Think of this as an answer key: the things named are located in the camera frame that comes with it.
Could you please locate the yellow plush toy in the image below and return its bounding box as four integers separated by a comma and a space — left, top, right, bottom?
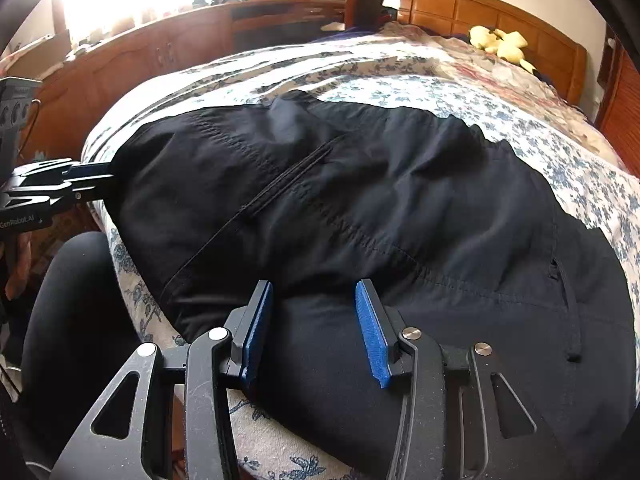
469, 25, 536, 71

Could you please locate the pink floral quilt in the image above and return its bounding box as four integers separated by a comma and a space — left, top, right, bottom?
390, 22, 628, 171

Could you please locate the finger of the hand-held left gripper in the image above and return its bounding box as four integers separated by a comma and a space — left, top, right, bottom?
0, 179, 117, 212
12, 158, 117, 183

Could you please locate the wooden bed headboard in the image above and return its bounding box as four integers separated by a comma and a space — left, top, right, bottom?
397, 0, 588, 106

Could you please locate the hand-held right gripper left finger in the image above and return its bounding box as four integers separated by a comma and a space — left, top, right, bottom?
49, 280, 275, 480

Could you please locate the person's left hand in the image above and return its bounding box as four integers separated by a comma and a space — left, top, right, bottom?
2, 232, 33, 302

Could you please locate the blue floral white blanket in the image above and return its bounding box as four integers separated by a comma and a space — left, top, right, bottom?
80, 30, 640, 480

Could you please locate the wooden slatted wardrobe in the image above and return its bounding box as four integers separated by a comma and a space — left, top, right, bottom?
595, 25, 640, 176

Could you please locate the person's black-clad leg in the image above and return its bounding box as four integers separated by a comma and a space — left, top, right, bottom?
19, 232, 173, 468

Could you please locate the long wooden cabinet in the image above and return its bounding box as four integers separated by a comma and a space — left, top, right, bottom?
20, 0, 351, 161

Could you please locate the dark navy coat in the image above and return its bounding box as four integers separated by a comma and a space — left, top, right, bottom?
97, 90, 640, 480

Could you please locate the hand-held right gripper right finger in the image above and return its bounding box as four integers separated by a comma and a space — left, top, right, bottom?
354, 278, 583, 480

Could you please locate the dark wooden chair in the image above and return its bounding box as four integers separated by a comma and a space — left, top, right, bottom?
345, 0, 390, 29

